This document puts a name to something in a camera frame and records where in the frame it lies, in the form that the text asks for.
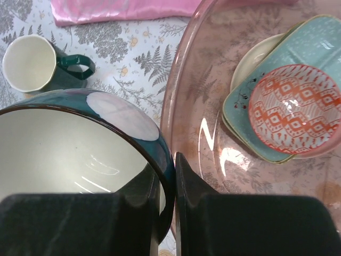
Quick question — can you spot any mint divided rectangular tray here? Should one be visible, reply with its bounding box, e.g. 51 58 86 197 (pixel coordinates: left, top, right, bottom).
221 114 294 164

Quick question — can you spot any pink satin cloth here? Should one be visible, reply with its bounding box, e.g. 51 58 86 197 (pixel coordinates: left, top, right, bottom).
50 0 302 27

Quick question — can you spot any dark teal dotted bowl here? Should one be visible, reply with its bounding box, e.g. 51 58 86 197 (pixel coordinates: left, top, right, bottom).
1 89 175 240

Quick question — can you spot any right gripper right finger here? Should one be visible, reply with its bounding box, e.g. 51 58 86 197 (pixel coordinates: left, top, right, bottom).
175 153 337 255

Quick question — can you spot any cream and pink plate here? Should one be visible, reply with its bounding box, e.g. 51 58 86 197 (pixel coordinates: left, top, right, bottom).
229 33 310 161

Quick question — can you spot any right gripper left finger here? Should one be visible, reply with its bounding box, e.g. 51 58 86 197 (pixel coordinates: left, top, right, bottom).
1 171 156 255

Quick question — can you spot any pink transparent plastic bin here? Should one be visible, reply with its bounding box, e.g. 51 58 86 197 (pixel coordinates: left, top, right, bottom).
159 0 341 256

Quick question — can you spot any dark green mug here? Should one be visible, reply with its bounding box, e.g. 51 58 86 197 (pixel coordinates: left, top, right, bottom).
2 34 96 94

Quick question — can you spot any red patterned bowl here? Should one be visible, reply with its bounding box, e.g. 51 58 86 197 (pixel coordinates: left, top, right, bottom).
248 64 340 155

